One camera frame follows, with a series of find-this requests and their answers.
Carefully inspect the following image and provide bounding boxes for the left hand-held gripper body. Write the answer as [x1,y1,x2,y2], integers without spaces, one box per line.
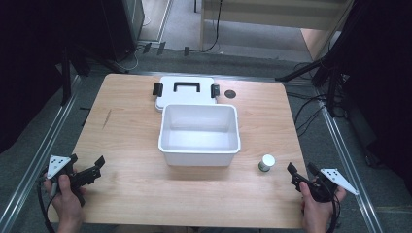
[41,153,103,208]

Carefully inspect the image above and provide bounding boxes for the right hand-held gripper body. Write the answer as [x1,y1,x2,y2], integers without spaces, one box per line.
[290,167,360,204]

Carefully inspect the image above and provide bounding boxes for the small green jar white cap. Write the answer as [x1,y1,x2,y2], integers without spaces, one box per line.
[257,153,277,173]

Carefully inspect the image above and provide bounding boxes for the white plastic storage box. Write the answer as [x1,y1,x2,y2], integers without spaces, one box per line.
[157,103,242,168]

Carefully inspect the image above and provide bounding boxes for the person's left hand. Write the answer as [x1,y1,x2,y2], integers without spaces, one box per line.
[43,174,87,225]

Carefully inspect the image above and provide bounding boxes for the person's right hand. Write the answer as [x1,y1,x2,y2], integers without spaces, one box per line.
[298,181,348,228]

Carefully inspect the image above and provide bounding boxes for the black metal stand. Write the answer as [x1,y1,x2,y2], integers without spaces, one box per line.
[59,48,74,107]

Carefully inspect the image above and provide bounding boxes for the black tripod stand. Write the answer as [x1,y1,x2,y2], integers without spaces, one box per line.
[274,48,344,117]

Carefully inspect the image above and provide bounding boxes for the light wooden cabinet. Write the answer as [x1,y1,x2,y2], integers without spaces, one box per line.
[199,0,355,62]

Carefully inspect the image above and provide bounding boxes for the metal floor rail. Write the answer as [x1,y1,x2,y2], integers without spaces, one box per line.
[318,96,386,233]
[0,74,83,233]

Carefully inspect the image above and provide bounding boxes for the right hand-held gripper black cable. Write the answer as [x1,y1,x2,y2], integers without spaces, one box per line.
[325,193,342,233]

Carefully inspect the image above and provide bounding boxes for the hand-held gripper black cable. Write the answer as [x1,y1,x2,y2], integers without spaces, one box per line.
[36,176,56,233]
[325,193,342,233]

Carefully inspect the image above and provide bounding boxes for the left hand-held gripper black cable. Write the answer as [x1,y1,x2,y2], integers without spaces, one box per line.
[36,176,56,233]

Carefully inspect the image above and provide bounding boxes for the black floor cables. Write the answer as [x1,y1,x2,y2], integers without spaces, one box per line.
[286,91,328,138]

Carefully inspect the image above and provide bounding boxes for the white floor cable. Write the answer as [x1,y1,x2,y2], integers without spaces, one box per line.
[112,45,144,73]

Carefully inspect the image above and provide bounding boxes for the white lid with black handle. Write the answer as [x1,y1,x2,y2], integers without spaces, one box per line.
[152,76,221,113]

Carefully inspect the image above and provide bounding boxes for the black hanging cable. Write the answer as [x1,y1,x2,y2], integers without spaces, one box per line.
[203,0,224,53]

